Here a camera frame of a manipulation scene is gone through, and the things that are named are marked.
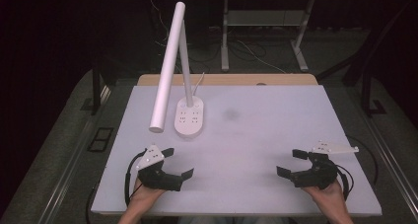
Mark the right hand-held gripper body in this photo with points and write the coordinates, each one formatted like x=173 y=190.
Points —
x=320 y=171

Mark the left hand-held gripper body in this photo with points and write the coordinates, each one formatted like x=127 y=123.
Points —
x=154 y=176

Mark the person's left hand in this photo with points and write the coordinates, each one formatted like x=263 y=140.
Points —
x=144 y=194

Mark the person's right hand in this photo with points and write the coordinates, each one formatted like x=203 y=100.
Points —
x=327 y=196

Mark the white desk lamp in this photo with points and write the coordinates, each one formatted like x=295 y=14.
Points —
x=189 y=118

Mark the white foam board mat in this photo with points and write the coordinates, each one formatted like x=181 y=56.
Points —
x=249 y=145

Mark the black floor socket plate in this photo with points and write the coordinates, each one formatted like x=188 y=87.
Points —
x=100 y=139

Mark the black metal stand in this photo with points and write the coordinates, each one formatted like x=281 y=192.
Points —
x=96 y=89
x=369 y=95

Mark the grey metal desk frame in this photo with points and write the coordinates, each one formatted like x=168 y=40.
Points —
x=263 y=18

